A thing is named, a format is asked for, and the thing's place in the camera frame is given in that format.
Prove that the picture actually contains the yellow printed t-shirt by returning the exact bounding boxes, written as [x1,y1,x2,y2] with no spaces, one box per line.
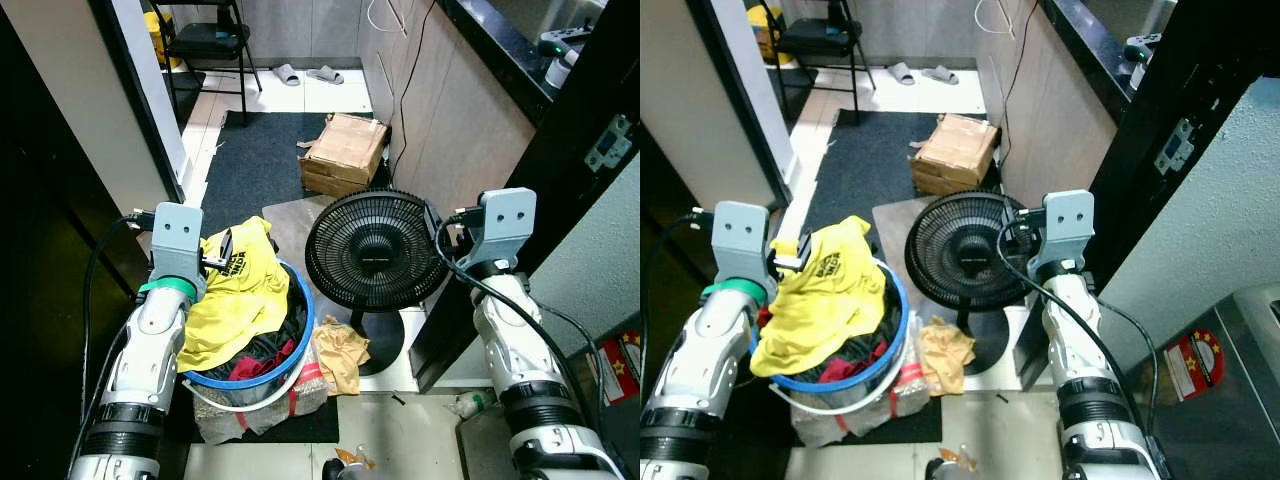
[750,215,891,379]
[178,215,293,373]

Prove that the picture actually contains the silver washing machine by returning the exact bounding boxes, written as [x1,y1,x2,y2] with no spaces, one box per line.
[1128,283,1280,480]
[585,318,641,480]

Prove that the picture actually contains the black standing fan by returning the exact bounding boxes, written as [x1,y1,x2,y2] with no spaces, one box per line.
[904,190,1043,378]
[304,189,453,378]

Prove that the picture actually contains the black garment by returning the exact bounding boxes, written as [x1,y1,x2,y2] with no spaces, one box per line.
[215,290,306,376]
[820,290,901,379]

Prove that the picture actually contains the black door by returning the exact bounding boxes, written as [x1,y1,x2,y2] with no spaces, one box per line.
[1085,0,1280,291]
[408,0,641,393]

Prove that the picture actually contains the dark grey floor mat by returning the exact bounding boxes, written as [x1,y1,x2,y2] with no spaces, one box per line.
[805,108,1003,237]
[200,110,397,237]

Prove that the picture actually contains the brown cardboard box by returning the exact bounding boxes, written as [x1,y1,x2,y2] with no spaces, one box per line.
[908,112,1002,198]
[297,112,391,199]

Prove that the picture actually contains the red garment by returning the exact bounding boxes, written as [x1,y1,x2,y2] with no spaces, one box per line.
[228,340,299,383]
[820,340,896,386]

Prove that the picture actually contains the blue plastic laundry bucket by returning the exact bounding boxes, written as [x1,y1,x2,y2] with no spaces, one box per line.
[765,255,913,394]
[180,255,317,393]

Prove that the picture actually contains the crumpled brown paper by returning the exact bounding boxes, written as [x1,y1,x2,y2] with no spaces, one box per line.
[311,316,372,397]
[918,316,977,397]

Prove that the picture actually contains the grey stone block red tape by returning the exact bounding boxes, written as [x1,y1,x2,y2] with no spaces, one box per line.
[795,360,931,448]
[190,358,333,447]

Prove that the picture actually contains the clear plastic bottle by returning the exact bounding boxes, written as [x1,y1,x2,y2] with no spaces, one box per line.
[444,390,499,420]

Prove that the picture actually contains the metal door lock plate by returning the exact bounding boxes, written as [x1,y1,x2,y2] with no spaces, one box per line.
[1153,117,1198,176]
[584,113,635,173]

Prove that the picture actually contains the black countertop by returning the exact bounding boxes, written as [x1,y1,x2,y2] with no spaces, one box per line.
[437,0,613,129]
[1040,0,1176,126]

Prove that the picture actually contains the red round sticker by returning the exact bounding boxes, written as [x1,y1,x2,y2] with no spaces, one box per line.
[1163,327,1227,404]
[595,333,641,406]

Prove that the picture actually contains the black folding chair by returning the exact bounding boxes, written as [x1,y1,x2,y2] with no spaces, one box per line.
[150,0,264,123]
[762,0,871,123]

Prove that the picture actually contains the black game controller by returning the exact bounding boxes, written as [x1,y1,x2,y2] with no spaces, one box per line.
[536,30,587,61]
[1122,33,1163,63]

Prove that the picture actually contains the yellow container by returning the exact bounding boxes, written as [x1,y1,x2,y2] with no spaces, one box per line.
[750,5,786,66]
[143,8,183,71]

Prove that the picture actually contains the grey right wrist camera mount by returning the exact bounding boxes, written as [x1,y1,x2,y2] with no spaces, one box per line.
[1028,189,1097,279]
[468,187,537,273]

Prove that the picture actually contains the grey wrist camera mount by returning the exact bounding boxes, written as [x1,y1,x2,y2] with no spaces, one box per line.
[150,202,207,283]
[1028,189,1097,279]
[712,200,773,289]
[468,187,537,273]

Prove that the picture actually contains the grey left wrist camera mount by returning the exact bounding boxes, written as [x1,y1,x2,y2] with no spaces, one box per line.
[150,202,207,283]
[712,200,773,289]

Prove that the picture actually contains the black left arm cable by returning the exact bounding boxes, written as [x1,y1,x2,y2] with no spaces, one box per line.
[642,208,716,401]
[78,213,153,431]

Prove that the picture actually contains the thin black wall cable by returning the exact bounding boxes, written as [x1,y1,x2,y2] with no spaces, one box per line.
[385,0,441,189]
[998,0,1046,171]

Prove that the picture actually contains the white bucket handle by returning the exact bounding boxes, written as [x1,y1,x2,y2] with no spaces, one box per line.
[768,350,913,417]
[182,345,313,413]

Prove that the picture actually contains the white looped cord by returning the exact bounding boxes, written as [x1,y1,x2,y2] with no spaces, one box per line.
[366,0,411,37]
[974,0,1019,37]

